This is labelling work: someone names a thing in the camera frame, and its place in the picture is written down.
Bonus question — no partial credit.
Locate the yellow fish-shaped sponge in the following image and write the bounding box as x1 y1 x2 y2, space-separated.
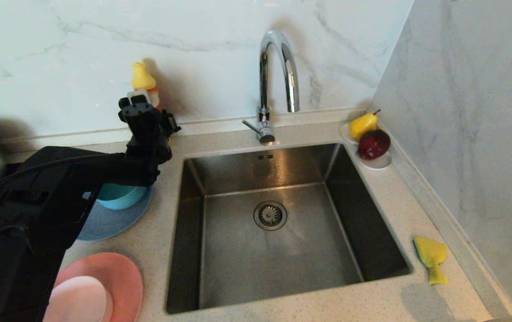
413 236 448 285

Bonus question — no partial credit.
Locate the blue plate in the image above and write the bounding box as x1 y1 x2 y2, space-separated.
77 186 154 242

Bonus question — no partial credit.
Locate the yellow pear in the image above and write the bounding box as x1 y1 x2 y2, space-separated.
349 110 380 142

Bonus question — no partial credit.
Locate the large pink plate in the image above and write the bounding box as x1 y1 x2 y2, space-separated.
55 252 144 322

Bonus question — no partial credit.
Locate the small pale pink plate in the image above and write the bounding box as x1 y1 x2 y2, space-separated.
43 275 113 322

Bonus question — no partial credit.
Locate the yellow-capped dish soap bottle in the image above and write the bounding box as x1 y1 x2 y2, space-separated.
131 62 162 111

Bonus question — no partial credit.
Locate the round metal drain strainer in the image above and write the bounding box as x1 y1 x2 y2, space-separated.
254 201 288 231

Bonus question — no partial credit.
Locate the small white fruit dish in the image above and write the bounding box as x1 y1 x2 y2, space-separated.
339 123 393 172

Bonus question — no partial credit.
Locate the teal bowl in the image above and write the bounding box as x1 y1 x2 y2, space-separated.
96 182 149 211

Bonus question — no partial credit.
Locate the chrome gooseneck faucet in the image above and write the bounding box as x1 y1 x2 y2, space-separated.
243 30 300 146

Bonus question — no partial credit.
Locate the dark red apple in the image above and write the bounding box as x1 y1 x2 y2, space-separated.
358 130 391 161

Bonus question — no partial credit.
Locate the stainless steel sink basin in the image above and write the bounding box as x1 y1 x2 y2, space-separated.
166 143 413 314

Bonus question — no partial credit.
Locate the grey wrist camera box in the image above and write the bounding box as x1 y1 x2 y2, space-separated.
127 89 151 104

